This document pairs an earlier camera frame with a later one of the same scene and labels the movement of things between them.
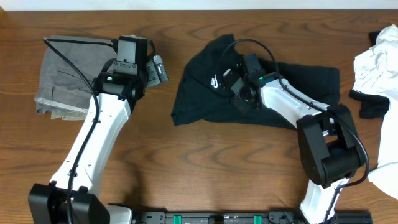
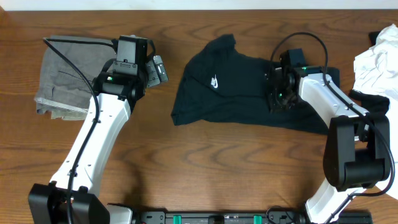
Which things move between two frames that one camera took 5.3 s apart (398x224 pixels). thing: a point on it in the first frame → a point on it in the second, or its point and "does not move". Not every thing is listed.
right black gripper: x=239 y=102 → x=273 y=104
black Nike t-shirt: x=201 y=94 does not move
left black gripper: x=153 y=78 does not move
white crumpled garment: x=375 y=72 does not move
